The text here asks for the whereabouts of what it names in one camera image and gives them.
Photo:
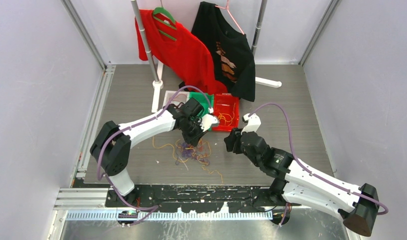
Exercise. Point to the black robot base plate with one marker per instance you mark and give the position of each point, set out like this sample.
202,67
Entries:
203,198

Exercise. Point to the green clothes hanger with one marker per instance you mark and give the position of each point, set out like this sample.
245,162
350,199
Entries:
161,15

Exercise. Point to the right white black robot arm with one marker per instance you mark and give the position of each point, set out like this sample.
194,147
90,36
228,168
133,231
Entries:
295,182

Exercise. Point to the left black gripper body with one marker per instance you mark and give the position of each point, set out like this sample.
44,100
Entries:
192,131

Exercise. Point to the black printed t-shirt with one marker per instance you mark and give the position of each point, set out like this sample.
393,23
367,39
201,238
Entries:
233,61

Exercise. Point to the red plastic bin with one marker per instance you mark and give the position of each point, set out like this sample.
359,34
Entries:
226,109

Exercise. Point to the pink clothes hanger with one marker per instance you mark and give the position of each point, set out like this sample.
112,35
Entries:
226,7

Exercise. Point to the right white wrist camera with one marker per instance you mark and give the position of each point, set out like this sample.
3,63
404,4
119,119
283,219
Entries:
252,123

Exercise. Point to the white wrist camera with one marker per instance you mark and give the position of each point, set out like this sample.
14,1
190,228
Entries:
208,121
252,123

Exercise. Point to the red t-shirt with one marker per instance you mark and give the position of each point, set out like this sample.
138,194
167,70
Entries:
188,57

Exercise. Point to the white plastic bin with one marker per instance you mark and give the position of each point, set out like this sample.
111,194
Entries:
177,99

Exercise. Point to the metal clothes rack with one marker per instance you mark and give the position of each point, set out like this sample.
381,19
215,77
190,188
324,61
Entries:
157,70

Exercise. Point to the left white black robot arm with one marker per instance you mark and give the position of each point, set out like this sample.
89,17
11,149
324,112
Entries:
112,146

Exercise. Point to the green plastic bin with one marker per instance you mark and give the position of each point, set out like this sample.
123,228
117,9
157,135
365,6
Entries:
206,102

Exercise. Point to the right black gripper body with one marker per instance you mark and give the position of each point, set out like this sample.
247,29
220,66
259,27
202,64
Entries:
235,136

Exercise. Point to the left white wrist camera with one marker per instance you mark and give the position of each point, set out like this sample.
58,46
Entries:
208,121

